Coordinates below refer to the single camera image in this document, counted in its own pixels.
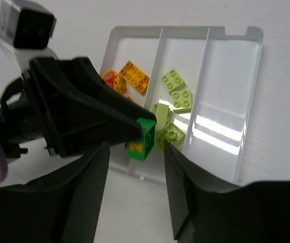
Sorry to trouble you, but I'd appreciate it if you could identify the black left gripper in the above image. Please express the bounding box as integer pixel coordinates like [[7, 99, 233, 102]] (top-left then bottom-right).
[[0, 77, 54, 165]]

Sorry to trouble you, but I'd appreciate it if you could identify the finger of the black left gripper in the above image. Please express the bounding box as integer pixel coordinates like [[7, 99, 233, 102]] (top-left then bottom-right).
[[29, 57, 156, 157]]

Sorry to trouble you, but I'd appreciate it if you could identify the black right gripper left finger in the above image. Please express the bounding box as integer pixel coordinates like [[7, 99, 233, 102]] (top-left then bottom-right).
[[0, 143, 110, 242]]

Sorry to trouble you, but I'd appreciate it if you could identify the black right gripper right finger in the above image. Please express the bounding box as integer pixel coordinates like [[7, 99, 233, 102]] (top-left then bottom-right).
[[164, 143, 290, 242]]

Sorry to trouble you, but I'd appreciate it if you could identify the yellow lego brick slope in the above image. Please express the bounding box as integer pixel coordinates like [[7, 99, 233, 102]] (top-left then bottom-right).
[[127, 96, 141, 106]]

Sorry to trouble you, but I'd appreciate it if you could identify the yellow long lego brick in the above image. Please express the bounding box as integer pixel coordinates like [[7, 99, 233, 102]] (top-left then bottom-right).
[[119, 61, 150, 95]]

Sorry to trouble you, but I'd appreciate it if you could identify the green lego brick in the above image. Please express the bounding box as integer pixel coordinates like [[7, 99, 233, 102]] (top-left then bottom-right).
[[125, 118, 156, 161]]

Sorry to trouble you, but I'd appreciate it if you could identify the light green square lego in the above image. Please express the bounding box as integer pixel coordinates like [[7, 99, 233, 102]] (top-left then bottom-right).
[[171, 90, 193, 113]]

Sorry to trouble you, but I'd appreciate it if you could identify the light green curved lego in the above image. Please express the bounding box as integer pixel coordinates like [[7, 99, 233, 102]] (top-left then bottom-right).
[[152, 103, 170, 132]]

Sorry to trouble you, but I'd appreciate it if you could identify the white divided sorting tray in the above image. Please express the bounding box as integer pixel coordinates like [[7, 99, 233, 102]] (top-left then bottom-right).
[[100, 26, 264, 184]]

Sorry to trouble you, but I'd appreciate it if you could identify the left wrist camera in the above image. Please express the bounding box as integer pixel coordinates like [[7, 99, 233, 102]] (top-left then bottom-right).
[[0, 1, 57, 72]]

